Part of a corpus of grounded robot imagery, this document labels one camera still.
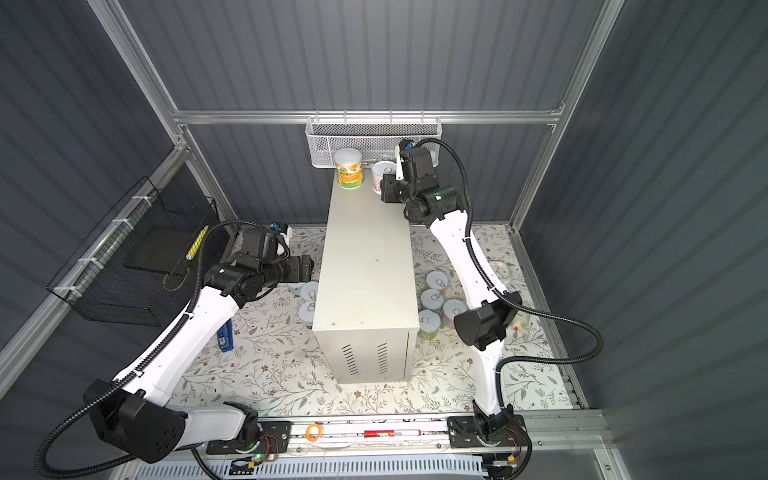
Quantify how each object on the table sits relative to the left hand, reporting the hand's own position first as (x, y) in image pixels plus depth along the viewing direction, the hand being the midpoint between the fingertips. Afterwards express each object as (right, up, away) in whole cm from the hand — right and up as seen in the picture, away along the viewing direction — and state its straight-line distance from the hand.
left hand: (297, 262), depth 79 cm
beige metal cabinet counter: (+20, -10, -21) cm, 30 cm away
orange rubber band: (+7, -43, -5) cm, 44 cm away
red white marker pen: (+25, -43, -5) cm, 50 cm away
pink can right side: (+45, -14, +13) cm, 48 cm away
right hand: (+25, +21, -1) cm, 32 cm away
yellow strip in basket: (-26, +3, -3) cm, 26 cm away
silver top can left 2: (-1, -16, +13) cm, 20 cm away
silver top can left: (-1, -9, +15) cm, 18 cm away
